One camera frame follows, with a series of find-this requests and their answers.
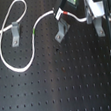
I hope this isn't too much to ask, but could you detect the right grey cable clip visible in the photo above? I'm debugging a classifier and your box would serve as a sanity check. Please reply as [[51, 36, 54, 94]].
[[85, 7, 105, 37]]

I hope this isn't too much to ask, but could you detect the middle grey cable clip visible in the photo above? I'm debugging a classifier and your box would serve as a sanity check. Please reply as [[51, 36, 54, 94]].
[[55, 18, 70, 43]]

